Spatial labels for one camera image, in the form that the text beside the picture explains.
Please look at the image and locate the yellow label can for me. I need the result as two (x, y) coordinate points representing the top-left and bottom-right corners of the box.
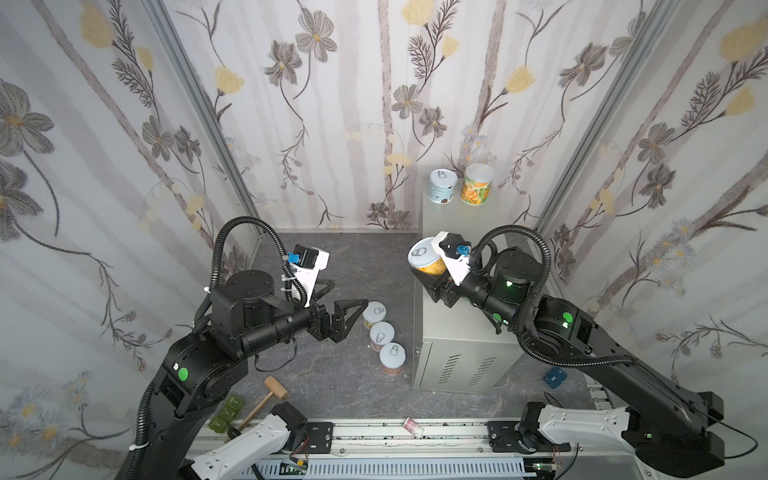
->
(407, 237), (447, 276)
(362, 301), (387, 330)

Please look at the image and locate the white blue label can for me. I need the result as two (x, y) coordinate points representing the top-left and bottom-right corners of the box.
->
(427, 168), (458, 204)

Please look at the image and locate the green orange peach can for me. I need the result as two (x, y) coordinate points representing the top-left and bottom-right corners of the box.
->
(460, 163), (494, 206)

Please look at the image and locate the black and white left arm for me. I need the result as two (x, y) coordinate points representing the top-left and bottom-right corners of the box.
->
(117, 216), (368, 479)

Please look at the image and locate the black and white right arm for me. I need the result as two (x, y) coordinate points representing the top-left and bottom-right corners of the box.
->
(408, 225), (732, 479)

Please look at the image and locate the pink label can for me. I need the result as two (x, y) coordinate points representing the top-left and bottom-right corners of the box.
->
(369, 321), (395, 352)

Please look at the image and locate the salmon label can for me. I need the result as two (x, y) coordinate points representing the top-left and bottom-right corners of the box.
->
(379, 342), (406, 376)

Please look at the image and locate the grey metal cabinet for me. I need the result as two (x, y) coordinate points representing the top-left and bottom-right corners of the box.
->
(412, 194), (523, 393)

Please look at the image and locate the wooden mallet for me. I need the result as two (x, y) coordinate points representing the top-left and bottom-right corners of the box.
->
(226, 376), (288, 440)

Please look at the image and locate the green block toy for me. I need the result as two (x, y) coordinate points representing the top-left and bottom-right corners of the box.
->
(208, 394), (245, 434)

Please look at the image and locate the blue square block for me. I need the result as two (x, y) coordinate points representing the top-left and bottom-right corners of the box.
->
(542, 367), (568, 389)

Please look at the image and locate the small pink bottle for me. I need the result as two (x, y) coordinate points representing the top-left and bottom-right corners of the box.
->
(403, 417), (424, 438)

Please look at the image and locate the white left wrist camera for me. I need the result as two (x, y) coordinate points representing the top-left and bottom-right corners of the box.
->
(288, 244), (330, 307)

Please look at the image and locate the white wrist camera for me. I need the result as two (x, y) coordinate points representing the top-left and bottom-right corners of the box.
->
(288, 244), (330, 307)
(431, 231), (472, 286)

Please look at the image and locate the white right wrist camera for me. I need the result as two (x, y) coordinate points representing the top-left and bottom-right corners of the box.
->
(431, 231), (472, 286)

